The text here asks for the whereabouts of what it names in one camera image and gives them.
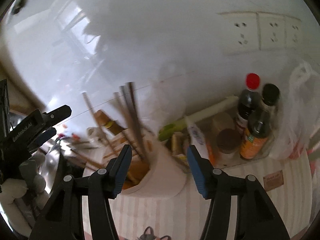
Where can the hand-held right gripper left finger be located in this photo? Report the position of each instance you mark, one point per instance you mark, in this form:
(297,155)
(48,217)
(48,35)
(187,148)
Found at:
(122,172)

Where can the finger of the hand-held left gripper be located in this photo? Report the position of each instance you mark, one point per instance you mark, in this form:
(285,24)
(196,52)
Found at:
(57,113)
(46,133)

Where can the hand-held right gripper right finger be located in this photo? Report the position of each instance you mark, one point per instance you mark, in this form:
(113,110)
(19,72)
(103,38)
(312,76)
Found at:
(197,172)

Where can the white utensil holder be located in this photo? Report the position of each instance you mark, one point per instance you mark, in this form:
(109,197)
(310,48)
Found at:
(160,175)

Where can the black chopstick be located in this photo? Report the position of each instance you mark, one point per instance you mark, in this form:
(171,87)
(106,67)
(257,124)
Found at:
(124,117)
(136,117)
(129,117)

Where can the person's left hand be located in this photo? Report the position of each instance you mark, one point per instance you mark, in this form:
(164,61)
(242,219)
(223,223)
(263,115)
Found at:
(12,190)

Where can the steel wok lid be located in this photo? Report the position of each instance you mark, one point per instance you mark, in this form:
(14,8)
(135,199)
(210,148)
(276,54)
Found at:
(51,160)

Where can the yellow seasoning box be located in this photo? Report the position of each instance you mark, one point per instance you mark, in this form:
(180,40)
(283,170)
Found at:
(177,142)

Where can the white seasoning packet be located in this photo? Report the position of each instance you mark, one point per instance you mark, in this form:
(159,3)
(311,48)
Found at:
(197,135)

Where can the clear plastic bin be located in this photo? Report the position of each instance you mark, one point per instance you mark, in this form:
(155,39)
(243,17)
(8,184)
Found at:
(235,163)

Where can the brown lid jar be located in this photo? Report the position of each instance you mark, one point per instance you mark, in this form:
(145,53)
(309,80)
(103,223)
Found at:
(227,140)

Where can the green white leek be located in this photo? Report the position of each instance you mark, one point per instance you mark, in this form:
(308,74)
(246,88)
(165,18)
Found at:
(200,115)

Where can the striped cat print table cloth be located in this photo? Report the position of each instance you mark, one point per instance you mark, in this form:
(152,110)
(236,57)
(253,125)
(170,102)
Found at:
(237,217)

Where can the person's left foot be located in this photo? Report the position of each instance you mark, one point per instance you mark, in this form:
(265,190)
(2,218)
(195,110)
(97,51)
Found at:
(149,233)

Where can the person's foot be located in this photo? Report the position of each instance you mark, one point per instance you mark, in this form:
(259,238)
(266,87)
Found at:
(166,237)
(149,233)

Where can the black cap orange label bottle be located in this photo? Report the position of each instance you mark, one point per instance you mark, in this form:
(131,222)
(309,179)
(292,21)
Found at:
(257,135)

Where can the person's right foot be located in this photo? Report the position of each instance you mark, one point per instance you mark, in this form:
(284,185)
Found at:
(166,237)

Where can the red cap sauce bottle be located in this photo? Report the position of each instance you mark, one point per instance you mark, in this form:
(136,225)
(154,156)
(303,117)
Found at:
(246,102)

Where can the white plastic bag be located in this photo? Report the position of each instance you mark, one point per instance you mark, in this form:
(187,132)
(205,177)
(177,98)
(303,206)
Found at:
(297,120)

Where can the white wall socket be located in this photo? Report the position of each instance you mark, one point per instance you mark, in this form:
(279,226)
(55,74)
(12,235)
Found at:
(293,31)
(272,31)
(240,32)

